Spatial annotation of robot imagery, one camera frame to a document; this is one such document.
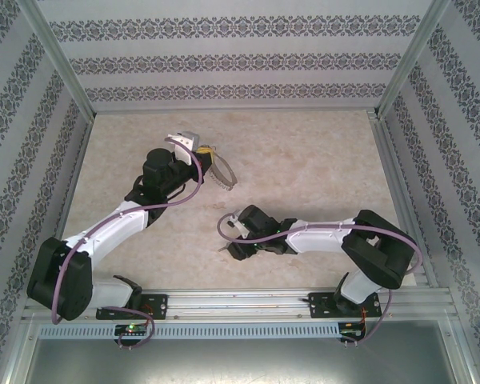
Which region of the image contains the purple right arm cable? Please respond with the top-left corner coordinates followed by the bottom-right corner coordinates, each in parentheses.
top-left (216, 211), bottom-right (422, 347)

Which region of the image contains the small green circuit board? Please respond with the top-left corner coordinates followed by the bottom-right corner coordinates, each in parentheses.
top-left (341, 322), bottom-right (367, 341)
top-left (114, 323), bottom-right (149, 336)

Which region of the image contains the aluminium mounting rail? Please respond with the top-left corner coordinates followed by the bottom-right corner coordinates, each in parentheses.
top-left (22, 288), bottom-right (459, 321)

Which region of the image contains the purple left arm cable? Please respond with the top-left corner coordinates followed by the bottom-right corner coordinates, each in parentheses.
top-left (51, 135), bottom-right (205, 350)

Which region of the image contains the thin aluminium wall strip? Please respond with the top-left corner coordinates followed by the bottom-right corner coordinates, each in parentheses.
top-left (94, 108), bottom-right (379, 115)

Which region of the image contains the grey sheet metal panel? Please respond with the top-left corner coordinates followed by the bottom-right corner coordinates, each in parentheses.
top-left (7, 315), bottom-right (480, 384)

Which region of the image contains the metal keyring plate with rings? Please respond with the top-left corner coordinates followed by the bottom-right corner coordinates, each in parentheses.
top-left (202, 146), bottom-right (239, 192)

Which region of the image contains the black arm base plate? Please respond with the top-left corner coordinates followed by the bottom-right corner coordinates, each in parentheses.
top-left (95, 294), bottom-right (169, 321)
top-left (308, 290), bottom-right (383, 320)

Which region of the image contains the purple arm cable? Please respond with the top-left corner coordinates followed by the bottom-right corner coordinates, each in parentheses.
top-left (51, 135), bottom-right (205, 350)
top-left (216, 211), bottom-right (422, 347)

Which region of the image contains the aluminium frame post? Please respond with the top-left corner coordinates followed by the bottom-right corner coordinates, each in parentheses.
top-left (374, 0), bottom-right (453, 118)
top-left (18, 0), bottom-right (96, 118)

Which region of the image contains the aluminium side rail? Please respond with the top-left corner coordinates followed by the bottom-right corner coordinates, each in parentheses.
top-left (367, 111), bottom-right (439, 290)
top-left (38, 114), bottom-right (95, 293)

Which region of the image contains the grey slotted cable duct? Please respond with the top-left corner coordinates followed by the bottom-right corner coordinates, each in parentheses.
top-left (38, 322), bottom-right (341, 338)

